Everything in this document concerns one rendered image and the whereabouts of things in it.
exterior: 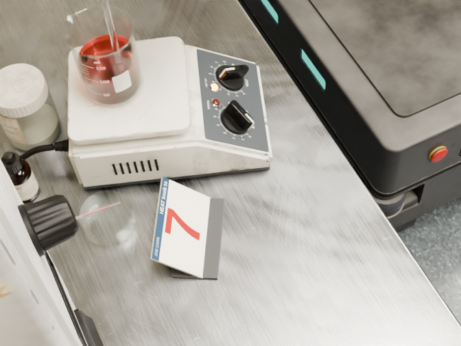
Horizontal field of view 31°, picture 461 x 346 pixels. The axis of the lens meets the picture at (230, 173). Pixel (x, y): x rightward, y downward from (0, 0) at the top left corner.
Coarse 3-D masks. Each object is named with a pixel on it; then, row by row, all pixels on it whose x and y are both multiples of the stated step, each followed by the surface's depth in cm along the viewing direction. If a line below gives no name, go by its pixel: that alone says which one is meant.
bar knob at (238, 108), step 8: (232, 104) 83; (224, 112) 84; (232, 112) 84; (240, 112) 83; (224, 120) 84; (232, 120) 84; (240, 120) 84; (248, 120) 83; (232, 128) 84; (240, 128) 84; (248, 128) 84
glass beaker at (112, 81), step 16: (80, 16) 78; (96, 16) 79; (112, 16) 79; (128, 16) 77; (64, 32) 77; (80, 32) 79; (96, 32) 80; (128, 32) 79; (80, 48) 80; (128, 48) 76; (80, 64) 77; (96, 64) 76; (112, 64) 76; (128, 64) 77; (96, 80) 78; (112, 80) 78; (128, 80) 79; (96, 96) 80; (112, 96) 80; (128, 96) 81
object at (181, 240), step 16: (176, 192) 83; (192, 192) 84; (176, 208) 82; (192, 208) 83; (176, 224) 81; (192, 224) 82; (176, 240) 80; (192, 240) 81; (160, 256) 78; (176, 256) 80; (192, 256) 81
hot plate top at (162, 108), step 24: (144, 48) 85; (168, 48) 85; (72, 72) 84; (144, 72) 84; (168, 72) 84; (72, 96) 82; (144, 96) 82; (168, 96) 82; (72, 120) 81; (96, 120) 81; (120, 120) 81; (144, 120) 80; (168, 120) 80
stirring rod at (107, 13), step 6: (102, 0) 72; (102, 6) 72; (108, 6) 73; (108, 12) 73; (108, 18) 74; (108, 24) 74; (108, 30) 75; (114, 30) 75; (114, 36) 76; (114, 42) 76; (114, 48) 77
